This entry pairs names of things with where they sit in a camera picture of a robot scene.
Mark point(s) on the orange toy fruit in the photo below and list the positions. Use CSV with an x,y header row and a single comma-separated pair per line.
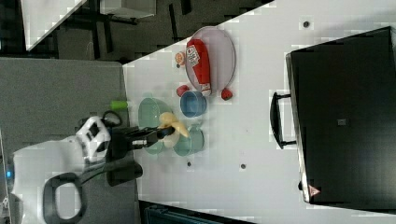
x,y
180,58

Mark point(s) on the grey round plate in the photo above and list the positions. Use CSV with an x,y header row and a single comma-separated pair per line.
x,y
221,55

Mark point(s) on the black oven appliance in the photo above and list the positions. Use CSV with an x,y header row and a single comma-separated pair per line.
x,y
343,99

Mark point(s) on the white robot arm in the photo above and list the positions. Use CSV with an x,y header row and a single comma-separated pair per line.
x,y
83,153

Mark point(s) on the green marker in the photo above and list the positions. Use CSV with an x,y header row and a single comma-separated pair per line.
x,y
118,105

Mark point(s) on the black oven handle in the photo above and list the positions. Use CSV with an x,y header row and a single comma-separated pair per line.
x,y
275,120

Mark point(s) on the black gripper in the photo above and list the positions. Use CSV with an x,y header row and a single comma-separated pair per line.
x,y
126,139

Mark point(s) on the yellow plush peeled banana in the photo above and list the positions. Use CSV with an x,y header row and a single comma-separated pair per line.
x,y
174,127

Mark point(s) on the green perforated colander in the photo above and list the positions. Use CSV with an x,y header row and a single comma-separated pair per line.
x,y
149,112

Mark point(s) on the green mug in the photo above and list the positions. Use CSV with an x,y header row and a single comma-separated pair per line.
x,y
192,144

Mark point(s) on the black loop cable guard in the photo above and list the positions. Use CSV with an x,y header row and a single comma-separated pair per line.
x,y
50,212

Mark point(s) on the red ketchup bottle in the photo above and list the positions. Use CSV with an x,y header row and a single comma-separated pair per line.
x,y
198,57

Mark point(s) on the red toy fruit left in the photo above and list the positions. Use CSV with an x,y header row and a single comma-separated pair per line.
x,y
182,89

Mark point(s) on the black cylinder lower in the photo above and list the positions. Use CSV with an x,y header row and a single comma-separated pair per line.
x,y
123,173

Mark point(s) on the blue bowl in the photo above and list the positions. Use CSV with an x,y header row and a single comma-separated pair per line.
x,y
192,104

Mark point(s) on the red toy strawberry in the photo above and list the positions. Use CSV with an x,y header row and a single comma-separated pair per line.
x,y
226,94

